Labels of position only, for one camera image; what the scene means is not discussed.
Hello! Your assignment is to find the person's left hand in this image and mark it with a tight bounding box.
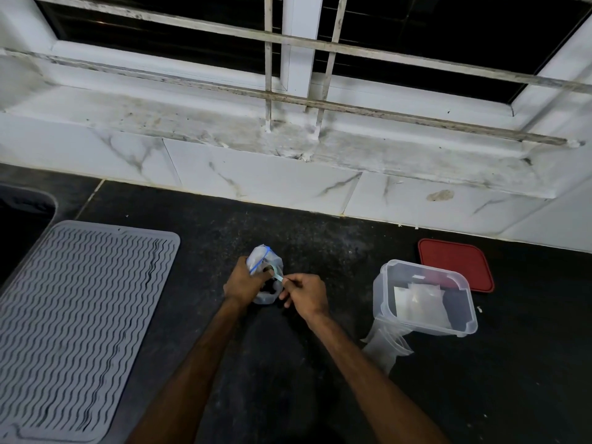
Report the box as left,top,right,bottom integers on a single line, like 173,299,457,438
223,256,273,306

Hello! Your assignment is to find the clear zip bag blue seal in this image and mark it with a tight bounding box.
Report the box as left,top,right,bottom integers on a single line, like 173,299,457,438
246,244,284,305

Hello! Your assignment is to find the person's right forearm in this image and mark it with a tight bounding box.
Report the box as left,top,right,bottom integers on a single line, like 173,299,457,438
305,311,450,444

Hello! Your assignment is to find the person's right hand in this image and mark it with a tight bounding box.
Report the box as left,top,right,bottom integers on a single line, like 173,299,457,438
278,273,330,321

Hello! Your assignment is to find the white sachet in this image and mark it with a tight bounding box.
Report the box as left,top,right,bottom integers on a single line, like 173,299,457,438
393,282,452,330

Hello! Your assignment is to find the clear plastic container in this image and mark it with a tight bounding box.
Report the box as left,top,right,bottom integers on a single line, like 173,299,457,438
372,259,478,338

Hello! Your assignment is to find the person's left forearm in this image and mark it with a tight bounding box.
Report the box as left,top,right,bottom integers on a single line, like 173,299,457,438
126,297,247,444

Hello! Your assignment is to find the metal window grille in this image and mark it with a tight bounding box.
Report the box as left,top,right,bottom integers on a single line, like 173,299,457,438
0,0,592,147

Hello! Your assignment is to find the white window frame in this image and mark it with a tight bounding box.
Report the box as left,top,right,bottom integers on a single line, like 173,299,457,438
0,0,592,134

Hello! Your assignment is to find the black sink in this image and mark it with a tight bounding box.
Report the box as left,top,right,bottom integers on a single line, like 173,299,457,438
0,184,58,287

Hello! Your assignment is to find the grey ribbed drying mat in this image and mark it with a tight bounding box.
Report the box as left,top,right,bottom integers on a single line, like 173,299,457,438
0,220,181,444

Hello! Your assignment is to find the red container lid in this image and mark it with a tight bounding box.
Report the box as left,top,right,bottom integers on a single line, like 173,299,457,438
417,238,495,293

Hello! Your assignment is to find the empty clear plastic bag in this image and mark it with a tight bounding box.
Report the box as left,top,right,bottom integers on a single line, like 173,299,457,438
361,319,414,376

